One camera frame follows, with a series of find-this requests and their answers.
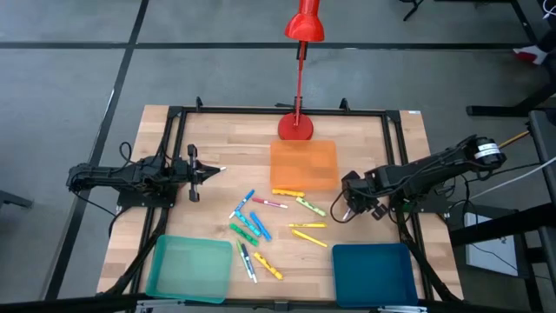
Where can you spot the red desk lamp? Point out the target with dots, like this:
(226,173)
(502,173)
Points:
(304,28)

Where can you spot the teal Sharpie highlighter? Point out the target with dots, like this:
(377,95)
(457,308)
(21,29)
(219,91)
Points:
(247,223)

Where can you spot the orange translucent plastic bin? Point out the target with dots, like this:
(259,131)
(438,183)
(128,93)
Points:
(304,167)

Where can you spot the purple thin dry-erase marker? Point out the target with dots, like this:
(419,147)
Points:
(346,215)

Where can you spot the silver aluminium bracket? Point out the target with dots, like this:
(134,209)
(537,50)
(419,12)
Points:
(160,304)
(401,309)

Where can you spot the black neighbouring desk frame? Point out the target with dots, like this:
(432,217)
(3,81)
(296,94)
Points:
(499,110)

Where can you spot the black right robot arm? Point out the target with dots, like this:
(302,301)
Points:
(434,167)

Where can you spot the green thin dry-erase marker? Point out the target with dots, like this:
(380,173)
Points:
(241,254)

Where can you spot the white floor box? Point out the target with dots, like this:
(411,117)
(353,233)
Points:
(482,243)

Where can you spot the black stand leg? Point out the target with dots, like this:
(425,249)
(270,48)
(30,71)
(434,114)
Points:
(415,8)

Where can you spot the black rig crossbar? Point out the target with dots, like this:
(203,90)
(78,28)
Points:
(65,304)

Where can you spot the yellow Sharpie highlighter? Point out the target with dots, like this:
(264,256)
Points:
(288,192)
(268,265)

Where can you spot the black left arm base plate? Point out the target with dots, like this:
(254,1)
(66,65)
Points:
(130,201)

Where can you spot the white label sticker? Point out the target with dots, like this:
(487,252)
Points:
(414,112)

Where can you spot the green Sharpie highlighter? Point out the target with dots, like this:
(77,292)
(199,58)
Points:
(243,235)

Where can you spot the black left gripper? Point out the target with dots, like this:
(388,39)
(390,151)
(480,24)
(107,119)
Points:
(182,171)

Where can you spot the light green highlighter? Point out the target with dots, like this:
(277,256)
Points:
(310,206)

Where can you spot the teal translucent plastic bin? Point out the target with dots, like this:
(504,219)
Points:
(189,269)

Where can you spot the blue highlighter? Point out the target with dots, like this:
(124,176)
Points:
(260,226)

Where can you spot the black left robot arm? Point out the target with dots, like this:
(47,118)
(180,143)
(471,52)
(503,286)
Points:
(108,174)

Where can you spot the slim yellow highlighter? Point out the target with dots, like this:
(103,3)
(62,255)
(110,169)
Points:
(307,225)
(309,238)

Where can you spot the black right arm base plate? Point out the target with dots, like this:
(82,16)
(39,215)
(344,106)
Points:
(428,206)

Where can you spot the black rig beam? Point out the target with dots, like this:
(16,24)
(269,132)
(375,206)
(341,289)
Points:
(499,224)

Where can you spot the red thin dry-erase marker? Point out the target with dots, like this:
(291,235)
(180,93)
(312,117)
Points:
(269,203)

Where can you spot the person's shoe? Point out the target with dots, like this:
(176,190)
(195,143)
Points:
(527,54)

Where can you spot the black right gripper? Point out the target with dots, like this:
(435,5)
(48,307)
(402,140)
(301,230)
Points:
(362,189)

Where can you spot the person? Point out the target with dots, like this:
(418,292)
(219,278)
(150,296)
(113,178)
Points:
(549,48)

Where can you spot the dark chair base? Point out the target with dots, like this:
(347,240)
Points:
(13,199)

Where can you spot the black aluminium table frame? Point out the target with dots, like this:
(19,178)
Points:
(239,110)

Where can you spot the dark blue plastic bin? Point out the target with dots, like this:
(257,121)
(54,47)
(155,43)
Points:
(373,276)

